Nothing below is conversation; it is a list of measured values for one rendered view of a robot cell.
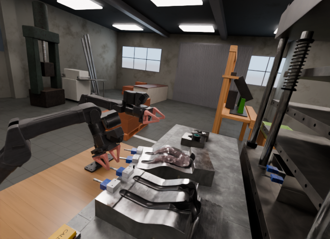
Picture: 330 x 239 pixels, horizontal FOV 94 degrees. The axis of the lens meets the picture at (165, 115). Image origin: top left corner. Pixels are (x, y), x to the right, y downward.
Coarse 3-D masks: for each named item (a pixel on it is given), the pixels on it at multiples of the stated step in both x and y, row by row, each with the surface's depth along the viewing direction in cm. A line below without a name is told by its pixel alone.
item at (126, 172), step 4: (112, 168) 81; (120, 168) 80; (124, 168) 81; (128, 168) 79; (132, 168) 79; (116, 172) 78; (120, 172) 77; (124, 172) 76; (128, 172) 76; (132, 172) 79; (124, 176) 76; (128, 176) 76
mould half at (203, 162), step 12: (144, 156) 103; (156, 156) 102; (204, 156) 102; (144, 168) 91; (156, 168) 90; (168, 168) 89; (180, 168) 91; (192, 168) 91; (204, 168) 88; (192, 180) 90; (204, 180) 89
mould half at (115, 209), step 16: (144, 176) 79; (144, 192) 69; (160, 192) 70; (176, 192) 66; (96, 208) 63; (112, 208) 60; (128, 208) 61; (144, 208) 62; (208, 208) 68; (112, 224) 62; (128, 224) 58; (144, 224) 55; (160, 224) 52; (176, 224) 51; (192, 224) 60; (208, 224) 61
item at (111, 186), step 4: (96, 180) 72; (104, 180) 71; (108, 180) 71; (112, 180) 70; (116, 180) 70; (100, 184) 69; (104, 184) 69; (108, 184) 67; (112, 184) 67; (116, 184) 68; (100, 188) 69; (104, 188) 68; (108, 188) 67; (112, 188) 66; (116, 188) 68; (112, 192) 66
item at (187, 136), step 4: (184, 136) 139; (188, 136) 143; (184, 140) 136; (188, 140) 135; (192, 140) 133; (196, 140) 134; (200, 140) 135; (204, 140) 136; (184, 144) 137; (188, 144) 136; (192, 144) 134; (196, 144) 133; (200, 144) 131; (204, 144) 141
